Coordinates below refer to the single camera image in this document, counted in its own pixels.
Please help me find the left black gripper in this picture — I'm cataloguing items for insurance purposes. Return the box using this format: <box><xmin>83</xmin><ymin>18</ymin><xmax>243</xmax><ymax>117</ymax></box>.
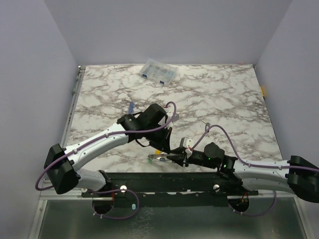
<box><xmin>145</xmin><ymin>123</ymin><xmax>172</xmax><ymax>154</ymax></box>

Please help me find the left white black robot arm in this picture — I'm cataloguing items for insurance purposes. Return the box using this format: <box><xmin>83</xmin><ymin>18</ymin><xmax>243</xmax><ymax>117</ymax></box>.
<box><xmin>43</xmin><ymin>102</ymin><xmax>176</xmax><ymax>197</ymax></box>

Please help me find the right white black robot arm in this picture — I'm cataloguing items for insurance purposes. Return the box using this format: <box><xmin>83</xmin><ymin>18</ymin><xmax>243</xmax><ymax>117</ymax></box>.
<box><xmin>167</xmin><ymin>143</ymin><xmax>319</xmax><ymax>203</ymax></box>

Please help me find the blue red screwdriver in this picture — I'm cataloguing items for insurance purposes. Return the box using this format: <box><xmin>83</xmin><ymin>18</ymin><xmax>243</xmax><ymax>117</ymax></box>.
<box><xmin>128</xmin><ymin>102</ymin><xmax>134</xmax><ymax>114</ymax></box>

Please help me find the clear plastic organizer box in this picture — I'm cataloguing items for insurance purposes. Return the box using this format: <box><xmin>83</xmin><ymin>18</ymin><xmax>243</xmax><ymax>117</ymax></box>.
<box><xmin>140</xmin><ymin>59</ymin><xmax>177</xmax><ymax>86</ymax></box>

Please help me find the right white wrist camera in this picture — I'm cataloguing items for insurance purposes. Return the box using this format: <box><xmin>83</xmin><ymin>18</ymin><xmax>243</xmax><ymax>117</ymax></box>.
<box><xmin>180</xmin><ymin>137</ymin><xmax>194</xmax><ymax>151</ymax></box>

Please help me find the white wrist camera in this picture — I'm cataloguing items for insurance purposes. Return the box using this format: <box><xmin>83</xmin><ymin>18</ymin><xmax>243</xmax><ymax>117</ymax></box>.
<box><xmin>164</xmin><ymin>106</ymin><xmax>179</xmax><ymax>123</ymax></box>
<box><xmin>180</xmin><ymin>137</ymin><xmax>194</xmax><ymax>151</ymax></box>

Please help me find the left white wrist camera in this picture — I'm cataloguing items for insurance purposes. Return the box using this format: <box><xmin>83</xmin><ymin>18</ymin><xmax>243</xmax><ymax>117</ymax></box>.
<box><xmin>164</xmin><ymin>106</ymin><xmax>179</xmax><ymax>123</ymax></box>

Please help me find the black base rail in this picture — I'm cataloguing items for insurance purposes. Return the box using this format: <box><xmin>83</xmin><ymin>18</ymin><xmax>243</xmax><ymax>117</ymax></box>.
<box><xmin>82</xmin><ymin>170</ymin><xmax>287</xmax><ymax>207</ymax></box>

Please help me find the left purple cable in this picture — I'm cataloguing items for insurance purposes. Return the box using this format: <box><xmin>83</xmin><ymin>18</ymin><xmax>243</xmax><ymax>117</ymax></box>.
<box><xmin>34</xmin><ymin>101</ymin><xmax>177</xmax><ymax>191</ymax></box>

